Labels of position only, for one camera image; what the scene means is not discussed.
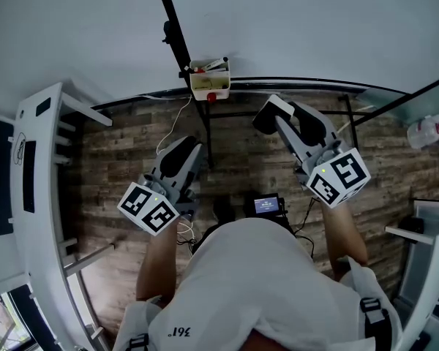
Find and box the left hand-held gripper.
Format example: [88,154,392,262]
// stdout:
[116,136,208,237]

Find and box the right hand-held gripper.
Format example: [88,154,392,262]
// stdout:
[276,101,371,208]

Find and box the white storage box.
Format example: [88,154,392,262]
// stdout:
[189,57,231,102]

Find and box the person's left forearm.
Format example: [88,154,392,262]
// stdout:
[135,228,181,303]

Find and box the person's right forearm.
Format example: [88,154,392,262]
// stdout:
[320,199,369,282]

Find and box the small black box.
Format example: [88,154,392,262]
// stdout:
[402,216,426,235]

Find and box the white rod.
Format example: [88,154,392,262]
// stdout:
[339,104,375,132]

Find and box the person's left shoe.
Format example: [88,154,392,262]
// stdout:
[212,195,239,230]

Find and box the small screen device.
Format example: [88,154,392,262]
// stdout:
[253,192,279,215]

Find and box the glass table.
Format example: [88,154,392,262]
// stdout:
[354,71,439,131]

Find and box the black-capped white marker pen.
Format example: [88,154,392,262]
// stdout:
[200,56,230,71]

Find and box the clear plastic bottle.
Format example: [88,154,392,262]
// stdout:
[406,115,439,151]

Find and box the small black device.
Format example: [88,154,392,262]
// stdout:
[35,97,53,118]

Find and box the person's white shirt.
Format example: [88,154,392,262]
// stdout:
[113,217,403,351]

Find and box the black keyboard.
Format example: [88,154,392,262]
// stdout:
[22,140,37,215]

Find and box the window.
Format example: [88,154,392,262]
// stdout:
[0,295,32,351]

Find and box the white floor cable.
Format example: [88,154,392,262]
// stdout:
[156,95,193,157]

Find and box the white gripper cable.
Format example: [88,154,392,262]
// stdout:
[175,220,198,245]

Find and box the black cable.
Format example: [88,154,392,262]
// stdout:
[292,195,316,260]

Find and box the white rack frame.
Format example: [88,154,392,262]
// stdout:
[12,78,114,351]

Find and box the tangled earphone cable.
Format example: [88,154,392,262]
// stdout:
[13,132,28,166]

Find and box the black harness strap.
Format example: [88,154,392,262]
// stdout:
[359,297,393,344]
[126,333,149,351]

